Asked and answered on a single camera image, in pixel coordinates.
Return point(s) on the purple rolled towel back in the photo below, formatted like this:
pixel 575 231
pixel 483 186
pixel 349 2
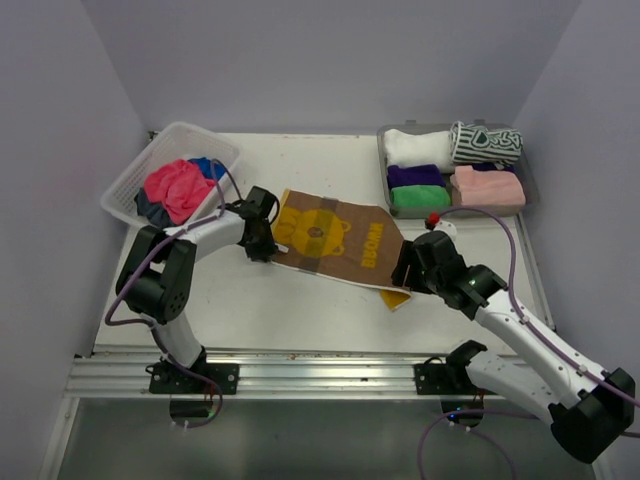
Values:
pixel 489 166

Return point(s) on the purple rolled towel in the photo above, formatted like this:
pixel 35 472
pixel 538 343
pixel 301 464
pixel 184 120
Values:
pixel 418 175
pixel 489 166

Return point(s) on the blue towel in basket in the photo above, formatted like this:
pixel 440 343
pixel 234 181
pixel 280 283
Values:
pixel 211 169

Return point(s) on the white perforated plastic basket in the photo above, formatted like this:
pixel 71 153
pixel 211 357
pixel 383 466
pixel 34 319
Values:
pixel 178 140

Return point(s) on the dark grey towel in basket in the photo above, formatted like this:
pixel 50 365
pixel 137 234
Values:
pixel 154 212

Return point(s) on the yellow brown towel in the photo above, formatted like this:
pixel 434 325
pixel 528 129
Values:
pixel 351 243

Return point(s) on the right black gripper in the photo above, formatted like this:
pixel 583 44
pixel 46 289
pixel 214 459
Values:
pixel 408 255

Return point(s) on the purple rolled towel front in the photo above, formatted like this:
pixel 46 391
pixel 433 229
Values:
pixel 418 175

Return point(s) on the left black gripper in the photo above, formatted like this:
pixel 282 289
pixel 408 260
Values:
pixel 268 249

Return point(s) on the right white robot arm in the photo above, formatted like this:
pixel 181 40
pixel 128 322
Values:
pixel 586 406

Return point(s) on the green rolled towel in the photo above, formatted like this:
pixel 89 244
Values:
pixel 420 196

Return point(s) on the white rolled towel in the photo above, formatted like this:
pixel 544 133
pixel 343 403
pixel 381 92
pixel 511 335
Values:
pixel 408 150

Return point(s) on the pink rolled towel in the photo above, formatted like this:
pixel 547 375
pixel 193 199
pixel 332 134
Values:
pixel 486 189

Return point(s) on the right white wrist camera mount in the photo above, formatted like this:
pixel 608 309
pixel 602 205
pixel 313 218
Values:
pixel 434 222

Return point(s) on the green white striped towel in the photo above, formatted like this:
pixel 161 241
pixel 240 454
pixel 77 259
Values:
pixel 475 144

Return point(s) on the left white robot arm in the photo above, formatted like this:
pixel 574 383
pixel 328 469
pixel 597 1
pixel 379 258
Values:
pixel 154 286

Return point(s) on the pink towel in basket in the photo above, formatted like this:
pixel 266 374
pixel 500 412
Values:
pixel 180 187

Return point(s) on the aluminium mounting rail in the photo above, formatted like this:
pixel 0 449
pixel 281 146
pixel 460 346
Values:
pixel 268 375

